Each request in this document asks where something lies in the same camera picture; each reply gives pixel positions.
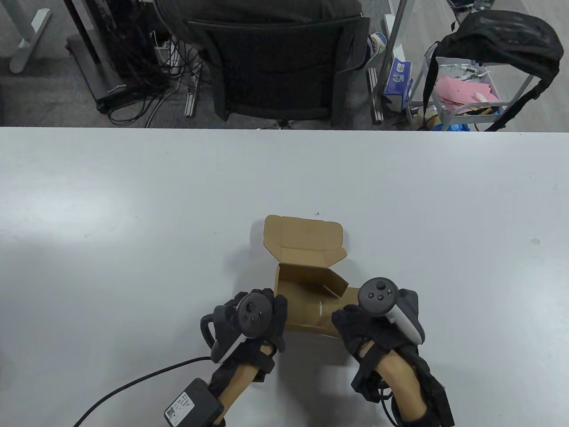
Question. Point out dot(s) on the grey stand base with post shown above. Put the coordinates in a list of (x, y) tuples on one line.
[(95, 66)]

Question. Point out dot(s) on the person's left hand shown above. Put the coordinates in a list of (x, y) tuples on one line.
[(280, 320)]

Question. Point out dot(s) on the person's right forearm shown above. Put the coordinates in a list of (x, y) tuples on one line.
[(400, 378)]

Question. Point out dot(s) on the person's right hand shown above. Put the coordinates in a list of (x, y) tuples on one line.
[(351, 329)]

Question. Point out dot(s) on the blue and white box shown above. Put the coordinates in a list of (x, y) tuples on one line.
[(398, 75)]

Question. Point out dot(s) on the pink papers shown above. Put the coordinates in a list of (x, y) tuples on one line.
[(458, 91)]

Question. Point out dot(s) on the black plain wrist camera box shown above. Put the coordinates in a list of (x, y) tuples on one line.
[(442, 404)]

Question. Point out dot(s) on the dark grey hand controller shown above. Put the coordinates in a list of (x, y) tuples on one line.
[(378, 296), (254, 316)]

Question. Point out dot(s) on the white power strip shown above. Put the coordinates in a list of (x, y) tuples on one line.
[(163, 55)]

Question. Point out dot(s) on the black labelled wrist camera box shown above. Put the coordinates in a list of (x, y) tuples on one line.
[(191, 402)]

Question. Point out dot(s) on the silver metal pole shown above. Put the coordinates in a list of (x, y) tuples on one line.
[(391, 40)]

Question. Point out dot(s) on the dark grey left hand controller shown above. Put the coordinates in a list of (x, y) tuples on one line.
[(254, 316)]

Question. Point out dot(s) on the aluminium profile rail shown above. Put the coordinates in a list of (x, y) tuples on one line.
[(377, 102), (191, 102)]

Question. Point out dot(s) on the blue plastic bag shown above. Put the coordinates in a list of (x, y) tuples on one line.
[(455, 128)]

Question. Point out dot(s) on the black backpack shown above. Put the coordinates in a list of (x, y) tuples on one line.
[(502, 40)]

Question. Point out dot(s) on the grey metal cart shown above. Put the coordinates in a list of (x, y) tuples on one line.
[(475, 108)]

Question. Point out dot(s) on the white desk leg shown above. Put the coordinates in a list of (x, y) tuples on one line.
[(29, 40)]

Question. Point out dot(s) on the dark grey right hand controller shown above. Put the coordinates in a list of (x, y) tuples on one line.
[(378, 296)]

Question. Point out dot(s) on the brown cardboard small mailer box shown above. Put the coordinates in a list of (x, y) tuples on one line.
[(298, 311)]

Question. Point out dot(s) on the black mesh office chair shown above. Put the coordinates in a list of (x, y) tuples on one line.
[(275, 66)]

